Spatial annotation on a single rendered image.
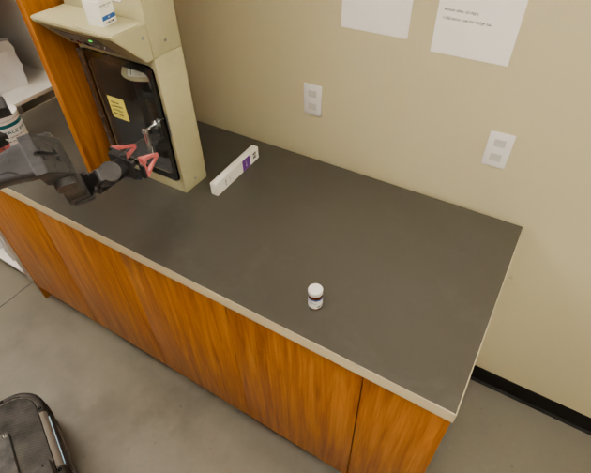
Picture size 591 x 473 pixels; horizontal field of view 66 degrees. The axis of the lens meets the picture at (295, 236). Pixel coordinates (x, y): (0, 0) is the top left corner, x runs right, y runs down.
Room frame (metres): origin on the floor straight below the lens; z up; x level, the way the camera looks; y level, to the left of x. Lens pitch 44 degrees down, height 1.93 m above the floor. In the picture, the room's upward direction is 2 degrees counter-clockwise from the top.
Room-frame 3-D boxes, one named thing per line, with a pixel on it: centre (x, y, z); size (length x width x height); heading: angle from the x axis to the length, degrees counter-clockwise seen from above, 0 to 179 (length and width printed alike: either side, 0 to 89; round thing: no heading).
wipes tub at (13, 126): (1.57, 1.11, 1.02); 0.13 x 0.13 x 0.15
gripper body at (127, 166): (1.10, 0.52, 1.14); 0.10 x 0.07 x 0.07; 56
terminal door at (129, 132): (1.31, 0.51, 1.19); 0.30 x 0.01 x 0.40; 57
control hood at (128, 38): (1.27, 0.54, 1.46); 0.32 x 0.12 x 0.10; 58
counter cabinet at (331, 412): (1.28, 0.33, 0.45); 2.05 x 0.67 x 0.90; 58
